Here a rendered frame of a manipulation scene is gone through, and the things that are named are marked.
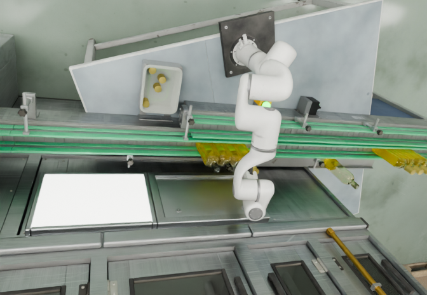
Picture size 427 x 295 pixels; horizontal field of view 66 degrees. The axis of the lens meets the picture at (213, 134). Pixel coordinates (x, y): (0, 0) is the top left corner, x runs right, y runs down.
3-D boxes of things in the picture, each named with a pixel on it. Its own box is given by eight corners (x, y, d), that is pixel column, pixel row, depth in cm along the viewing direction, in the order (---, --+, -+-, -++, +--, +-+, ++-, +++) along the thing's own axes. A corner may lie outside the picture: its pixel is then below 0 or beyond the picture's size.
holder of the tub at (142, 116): (136, 114, 159) (138, 121, 153) (142, 58, 148) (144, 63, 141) (171, 116, 165) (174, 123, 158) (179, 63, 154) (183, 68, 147)
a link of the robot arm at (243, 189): (274, 140, 112) (265, 192, 120) (236, 138, 111) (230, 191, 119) (279, 150, 104) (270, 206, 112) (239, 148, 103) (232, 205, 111)
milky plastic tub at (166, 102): (137, 105, 157) (139, 112, 149) (142, 58, 147) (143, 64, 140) (173, 107, 162) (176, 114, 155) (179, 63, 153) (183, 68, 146)
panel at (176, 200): (40, 177, 135) (24, 237, 107) (40, 171, 134) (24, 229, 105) (239, 177, 166) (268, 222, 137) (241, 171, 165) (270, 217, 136)
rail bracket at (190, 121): (178, 131, 155) (184, 144, 144) (184, 98, 148) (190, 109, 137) (185, 132, 156) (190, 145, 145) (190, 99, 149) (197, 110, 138)
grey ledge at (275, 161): (227, 157, 182) (234, 168, 173) (230, 143, 179) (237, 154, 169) (361, 159, 215) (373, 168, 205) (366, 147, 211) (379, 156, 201)
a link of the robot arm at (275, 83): (254, 57, 117) (253, 57, 103) (292, 61, 115) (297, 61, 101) (249, 96, 120) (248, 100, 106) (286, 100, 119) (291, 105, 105)
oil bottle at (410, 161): (378, 150, 201) (415, 176, 177) (382, 142, 199) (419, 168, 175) (385, 150, 203) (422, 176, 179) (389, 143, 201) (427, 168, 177)
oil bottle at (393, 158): (370, 150, 199) (406, 176, 175) (374, 142, 197) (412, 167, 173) (378, 150, 201) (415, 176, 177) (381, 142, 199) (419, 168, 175)
